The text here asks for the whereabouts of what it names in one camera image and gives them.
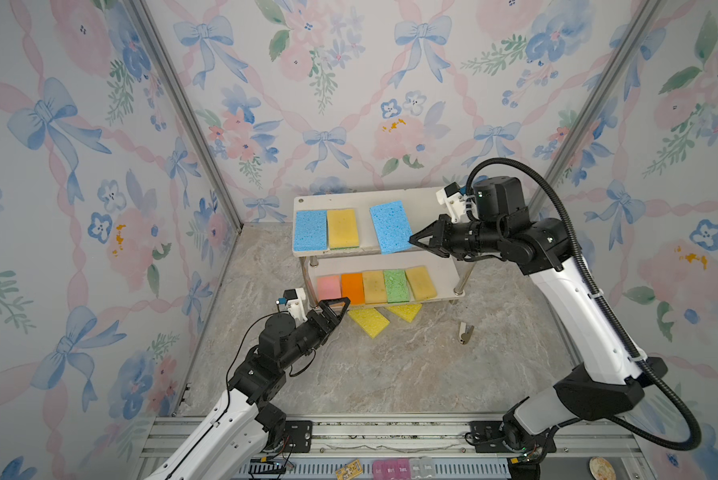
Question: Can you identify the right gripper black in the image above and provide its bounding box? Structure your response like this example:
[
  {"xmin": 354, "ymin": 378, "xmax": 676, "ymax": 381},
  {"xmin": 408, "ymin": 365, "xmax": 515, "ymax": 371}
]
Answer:
[{"xmin": 410, "ymin": 212, "xmax": 506, "ymax": 258}]

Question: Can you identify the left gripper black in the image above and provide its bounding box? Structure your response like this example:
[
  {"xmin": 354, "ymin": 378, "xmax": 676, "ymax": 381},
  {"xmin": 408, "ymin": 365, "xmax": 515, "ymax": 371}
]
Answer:
[{"xmin": 279, "ymin": 296, "xmax": 347, "ymax": 372}]

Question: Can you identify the blue sponge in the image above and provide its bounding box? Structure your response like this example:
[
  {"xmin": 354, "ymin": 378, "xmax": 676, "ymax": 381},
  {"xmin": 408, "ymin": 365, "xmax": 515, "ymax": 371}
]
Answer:
[
  {"xmin": 293, "ymin": 210, "xmax": 328, "ymax": 252},
  {"xmin": 369, "ymin": 201, "xmax": 413, "ymax": 254}
]

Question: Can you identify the dark yellow sponge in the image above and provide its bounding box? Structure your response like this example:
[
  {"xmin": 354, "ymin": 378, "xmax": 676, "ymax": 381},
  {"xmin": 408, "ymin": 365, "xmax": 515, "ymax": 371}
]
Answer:
[{"xmin": 405, "ymin": 266, "xmax": 438, "ymax": 301}]

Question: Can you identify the yellow sponge bottom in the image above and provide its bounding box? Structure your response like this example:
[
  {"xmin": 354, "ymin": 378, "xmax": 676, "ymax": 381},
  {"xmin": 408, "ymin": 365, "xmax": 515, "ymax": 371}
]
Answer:
[{"xmin": 362, "ymin": 270, "xmax": 388, "ymax": 305}]

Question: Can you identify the green sponge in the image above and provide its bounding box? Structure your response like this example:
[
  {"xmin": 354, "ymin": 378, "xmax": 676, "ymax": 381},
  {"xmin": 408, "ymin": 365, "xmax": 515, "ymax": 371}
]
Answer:
[{"xmin": 383, "ymin": 269, "xmax": 410, "ymax": 304}]

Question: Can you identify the white two-tier shelf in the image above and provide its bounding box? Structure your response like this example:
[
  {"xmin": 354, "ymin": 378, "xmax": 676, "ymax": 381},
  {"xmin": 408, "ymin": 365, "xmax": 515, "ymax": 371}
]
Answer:
[{"xmin": 293, "ymin": 187, "xmax": 473, "ymax": 304}]

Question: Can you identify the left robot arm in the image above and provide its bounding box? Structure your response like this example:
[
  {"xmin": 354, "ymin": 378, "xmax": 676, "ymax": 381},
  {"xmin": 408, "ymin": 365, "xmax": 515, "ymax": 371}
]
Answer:
[{"xmin": 149, "ymin": 297, "xmax": 350, "ymax": 479}]

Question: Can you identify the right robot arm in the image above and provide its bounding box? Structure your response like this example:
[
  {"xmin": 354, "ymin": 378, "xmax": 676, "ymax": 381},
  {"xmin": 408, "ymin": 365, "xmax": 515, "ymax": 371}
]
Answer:
[{"xmin": 410, "ymin": 176, "xmax": 667, "ymax": 451}]

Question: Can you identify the yellow patterned card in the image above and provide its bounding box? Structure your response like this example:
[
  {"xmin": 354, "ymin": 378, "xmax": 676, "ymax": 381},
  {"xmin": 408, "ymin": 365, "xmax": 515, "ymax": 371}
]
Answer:
[{"xmin": 335, "ymin": 459, "xmax": 364, "ymax": 480}]

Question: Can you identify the pink plastic box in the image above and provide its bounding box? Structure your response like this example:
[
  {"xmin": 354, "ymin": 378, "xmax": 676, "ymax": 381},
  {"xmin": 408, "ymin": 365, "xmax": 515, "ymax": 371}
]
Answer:
[{"xmin": 372, "ymin": 458, "xmax": 412, "ymax": 480}]

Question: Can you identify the clear plastic box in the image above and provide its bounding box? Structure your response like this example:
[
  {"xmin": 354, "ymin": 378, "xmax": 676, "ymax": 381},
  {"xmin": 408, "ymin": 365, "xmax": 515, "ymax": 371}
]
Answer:
[{"xmin": 409, "ymin": 457, "xmax": 436, "ymax": 480}]

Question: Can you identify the round patterned disc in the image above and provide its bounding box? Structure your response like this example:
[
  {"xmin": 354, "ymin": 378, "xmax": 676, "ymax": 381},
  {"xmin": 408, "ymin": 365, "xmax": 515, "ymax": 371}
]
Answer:
[{"xmin": 589, "ymin": 457, "xmax": 617, "ymax": 480}]

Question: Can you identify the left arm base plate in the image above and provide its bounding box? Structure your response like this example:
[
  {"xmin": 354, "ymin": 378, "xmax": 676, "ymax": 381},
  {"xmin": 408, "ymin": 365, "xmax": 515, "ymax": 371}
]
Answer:
[{"xmin": 263, "ymin": 420, "xmax": 314, "ymax": 453}]

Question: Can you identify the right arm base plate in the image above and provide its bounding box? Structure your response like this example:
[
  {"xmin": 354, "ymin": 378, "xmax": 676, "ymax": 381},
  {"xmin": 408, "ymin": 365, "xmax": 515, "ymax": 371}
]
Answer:
[{"xmin": 464, "ymin": 421, "xmax": 558, "ymax": 454}]

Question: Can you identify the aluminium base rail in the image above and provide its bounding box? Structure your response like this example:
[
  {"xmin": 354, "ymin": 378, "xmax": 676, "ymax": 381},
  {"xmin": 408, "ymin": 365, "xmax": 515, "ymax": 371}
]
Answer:
[{"xmin": 132, "ymin": 414, "xmax": 656, "ymax": 479}]

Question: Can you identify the black corrugated cable hose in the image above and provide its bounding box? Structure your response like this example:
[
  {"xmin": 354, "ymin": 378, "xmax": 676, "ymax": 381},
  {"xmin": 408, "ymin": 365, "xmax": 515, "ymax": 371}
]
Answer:
[{"xmin": 465, "ymin": 157, "xmax": 703, "ymax": 452}]

